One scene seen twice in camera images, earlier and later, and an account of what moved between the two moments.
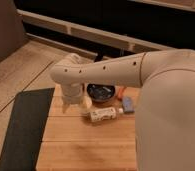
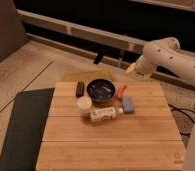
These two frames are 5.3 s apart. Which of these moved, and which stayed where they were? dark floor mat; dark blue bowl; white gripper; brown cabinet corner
Moved: white gripper
Stayed: dark blue bowl; brown cabinet corner; dark floor mat
